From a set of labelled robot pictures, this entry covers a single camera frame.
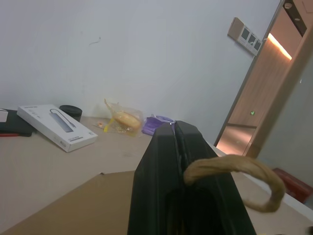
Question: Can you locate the red box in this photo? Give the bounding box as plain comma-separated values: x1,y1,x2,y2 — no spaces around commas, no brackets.
271,167,313,204

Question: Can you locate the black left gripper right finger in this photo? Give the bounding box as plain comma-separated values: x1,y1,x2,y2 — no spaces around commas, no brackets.
174,120,257,235

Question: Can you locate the purple crumpled wrapper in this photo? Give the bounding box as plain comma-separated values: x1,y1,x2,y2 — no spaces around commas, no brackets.
142,114,177,137

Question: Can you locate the black flat case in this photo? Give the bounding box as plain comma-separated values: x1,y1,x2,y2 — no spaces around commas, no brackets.
0,108,38,138

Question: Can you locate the bread in plastic bag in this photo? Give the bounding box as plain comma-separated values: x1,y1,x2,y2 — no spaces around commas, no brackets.
103,98,144,139

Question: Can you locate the brown paper bag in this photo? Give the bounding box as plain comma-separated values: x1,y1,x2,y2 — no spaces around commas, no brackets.
0,154,313,235

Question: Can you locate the black round container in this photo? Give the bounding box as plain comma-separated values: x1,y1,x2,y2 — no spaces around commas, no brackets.
59,105,83,122

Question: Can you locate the white product box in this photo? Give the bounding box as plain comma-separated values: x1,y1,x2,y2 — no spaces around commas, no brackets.
16,104,99,153

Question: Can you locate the wall switch panel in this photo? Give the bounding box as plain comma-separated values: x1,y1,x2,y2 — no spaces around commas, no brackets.
227,17,263,56

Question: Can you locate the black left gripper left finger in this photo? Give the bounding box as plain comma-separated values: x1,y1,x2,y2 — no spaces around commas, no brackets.
127,124,183,235

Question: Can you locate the wooden door frame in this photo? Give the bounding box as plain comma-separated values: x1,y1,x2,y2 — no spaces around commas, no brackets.
213,0,313,159

